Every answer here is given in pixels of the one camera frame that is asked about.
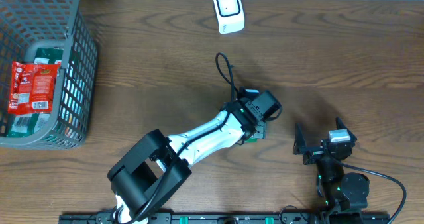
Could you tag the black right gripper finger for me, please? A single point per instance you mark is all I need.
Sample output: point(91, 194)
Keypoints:
point(299, 146)
point(341, 125)

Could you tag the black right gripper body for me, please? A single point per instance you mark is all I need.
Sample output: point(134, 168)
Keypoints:
point(313, 156)

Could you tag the red snack bag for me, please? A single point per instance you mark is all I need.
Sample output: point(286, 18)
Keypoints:
point(16, 76)
point(36, 88)

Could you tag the green capped white jar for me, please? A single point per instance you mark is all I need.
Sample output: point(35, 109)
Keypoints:
point(254, 139)

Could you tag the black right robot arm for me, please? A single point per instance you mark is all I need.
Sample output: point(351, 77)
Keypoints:
point(345, 193)

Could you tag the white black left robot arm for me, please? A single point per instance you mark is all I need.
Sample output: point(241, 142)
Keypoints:
point(150, 173)

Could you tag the white barcode scanner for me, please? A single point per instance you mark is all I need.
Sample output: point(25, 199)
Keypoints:
point(230, 15)

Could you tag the green white flat package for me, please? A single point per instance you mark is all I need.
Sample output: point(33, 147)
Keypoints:
point(26, 125)

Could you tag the grey plastic mesh basket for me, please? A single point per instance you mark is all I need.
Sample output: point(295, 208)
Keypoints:
point(27, 25)

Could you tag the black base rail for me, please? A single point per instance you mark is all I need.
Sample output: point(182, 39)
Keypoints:
point(186, 218)

